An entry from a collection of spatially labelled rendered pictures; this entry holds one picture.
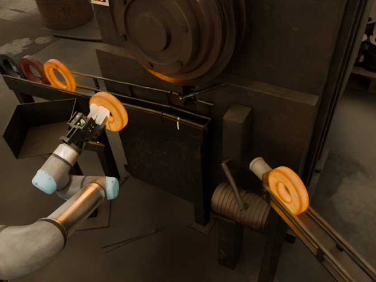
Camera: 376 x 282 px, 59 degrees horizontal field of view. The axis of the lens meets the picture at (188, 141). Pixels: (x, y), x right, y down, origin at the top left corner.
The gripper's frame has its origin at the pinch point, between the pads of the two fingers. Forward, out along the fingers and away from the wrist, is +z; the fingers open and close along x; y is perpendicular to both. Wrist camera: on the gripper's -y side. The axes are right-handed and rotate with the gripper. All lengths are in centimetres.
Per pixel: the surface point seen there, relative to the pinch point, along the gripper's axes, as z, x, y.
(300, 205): -4, -71, -13
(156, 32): 16.4, -20.3, 24.4
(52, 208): -34, 58, -77
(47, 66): 18, 59, -13
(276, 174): 3, -62, -12
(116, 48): 31.8, 21.4, -5.3
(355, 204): 44, -91, -101
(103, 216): -24, 27, -79
